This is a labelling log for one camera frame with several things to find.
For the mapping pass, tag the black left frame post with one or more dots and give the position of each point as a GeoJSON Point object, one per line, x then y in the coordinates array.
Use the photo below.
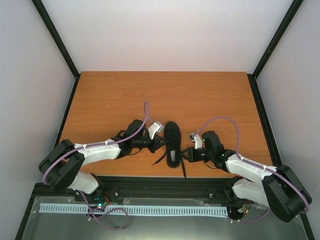
{"type": "Point", "coordinates": [50, 26]}

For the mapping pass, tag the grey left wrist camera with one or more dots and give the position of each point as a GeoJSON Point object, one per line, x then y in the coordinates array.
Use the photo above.
{"type": "Point", "coordinates": [155, 128]}

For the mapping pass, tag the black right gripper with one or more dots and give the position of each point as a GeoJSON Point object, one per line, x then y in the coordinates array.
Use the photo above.
{"type": "Point", "coordinates": [192, 156]}

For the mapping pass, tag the black right frame post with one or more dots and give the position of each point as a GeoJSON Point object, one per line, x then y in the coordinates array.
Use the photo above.
{"type": "Point", "coordinates": [281, 29]}

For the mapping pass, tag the light blue slotted cable duct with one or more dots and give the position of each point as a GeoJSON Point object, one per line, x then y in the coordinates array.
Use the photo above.
{"type": "Point", "coordinates": [136, 210]}

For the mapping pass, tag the green lit controller board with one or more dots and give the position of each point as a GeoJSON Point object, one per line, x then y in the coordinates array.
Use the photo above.
{"type": "Point", "coordinates": [100, 205]}

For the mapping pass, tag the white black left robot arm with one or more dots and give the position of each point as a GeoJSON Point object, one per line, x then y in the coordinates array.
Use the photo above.
{"type": "Point", "coordinates": [61, 168]}

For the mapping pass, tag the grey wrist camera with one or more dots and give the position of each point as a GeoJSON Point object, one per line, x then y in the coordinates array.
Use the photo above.
{"type": "Point", "coordinates": [197, 140]}
{"type": "Point", "coordinates": [155, 128]}

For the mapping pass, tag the right small wiring board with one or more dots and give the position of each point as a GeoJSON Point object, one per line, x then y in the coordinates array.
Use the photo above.
{"type": "Point", "coordinates": [244, 209]}

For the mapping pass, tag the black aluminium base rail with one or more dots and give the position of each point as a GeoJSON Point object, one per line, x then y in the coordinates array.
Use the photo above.
{"type": "Point", "coordinates": [208, 190]}

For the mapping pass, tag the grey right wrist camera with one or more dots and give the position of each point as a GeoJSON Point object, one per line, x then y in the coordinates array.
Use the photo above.
{"type": "Point", "coordinates": [197, 140]}

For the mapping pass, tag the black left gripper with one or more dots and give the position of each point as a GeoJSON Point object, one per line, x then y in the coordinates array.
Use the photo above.
{"type": "Point", "coordinates": [156, 145]}

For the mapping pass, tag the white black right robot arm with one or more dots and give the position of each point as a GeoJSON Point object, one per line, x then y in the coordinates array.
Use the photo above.
{"type": "Point", "coordinates": [277, 188]}

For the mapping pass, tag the black canvas sneaker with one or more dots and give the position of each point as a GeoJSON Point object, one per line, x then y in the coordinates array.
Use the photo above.
{"type": "Point", "coordinates": [173, 139]}

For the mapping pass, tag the black frame post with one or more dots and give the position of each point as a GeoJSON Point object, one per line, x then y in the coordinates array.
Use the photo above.
{"type": "Point", "coordinates": [50, 26]}
{"type": "Point", "coordinates": [281, 29]}

